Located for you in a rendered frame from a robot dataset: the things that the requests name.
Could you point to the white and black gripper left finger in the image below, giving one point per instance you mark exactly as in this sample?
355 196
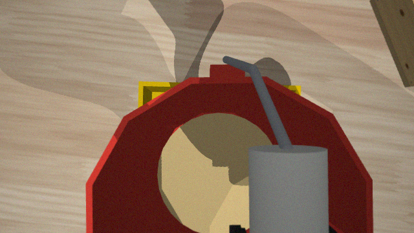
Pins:
236 229

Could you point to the wooden crate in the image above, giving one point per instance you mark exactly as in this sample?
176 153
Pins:
396 20

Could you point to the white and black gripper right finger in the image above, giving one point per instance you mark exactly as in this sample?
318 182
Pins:
331 230

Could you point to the yellow square tray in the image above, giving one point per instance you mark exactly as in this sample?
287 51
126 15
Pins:
150 90

